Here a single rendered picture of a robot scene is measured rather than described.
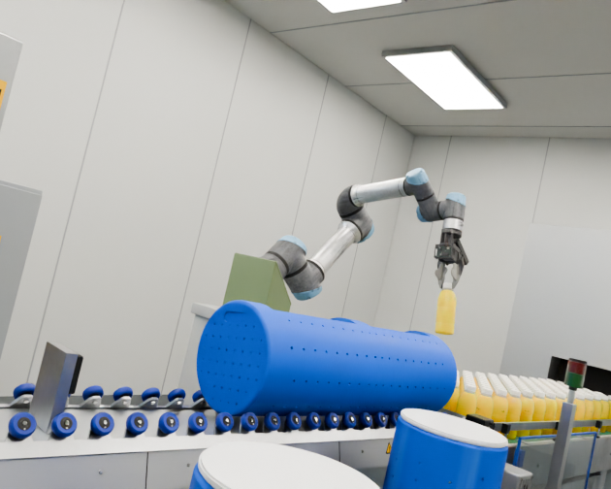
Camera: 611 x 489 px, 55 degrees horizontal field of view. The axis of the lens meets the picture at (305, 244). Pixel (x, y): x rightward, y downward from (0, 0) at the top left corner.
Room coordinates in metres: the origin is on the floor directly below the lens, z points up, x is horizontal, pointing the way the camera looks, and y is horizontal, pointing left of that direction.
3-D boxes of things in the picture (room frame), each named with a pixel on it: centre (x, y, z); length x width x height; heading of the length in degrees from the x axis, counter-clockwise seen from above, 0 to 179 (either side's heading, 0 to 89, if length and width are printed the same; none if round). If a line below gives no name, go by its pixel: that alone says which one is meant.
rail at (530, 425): (2.58, -1.30, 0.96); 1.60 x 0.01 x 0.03; 135
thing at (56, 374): (1.17, 0.42, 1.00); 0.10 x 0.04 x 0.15; 45
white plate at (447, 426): (1.55, -0.48, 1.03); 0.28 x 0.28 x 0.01
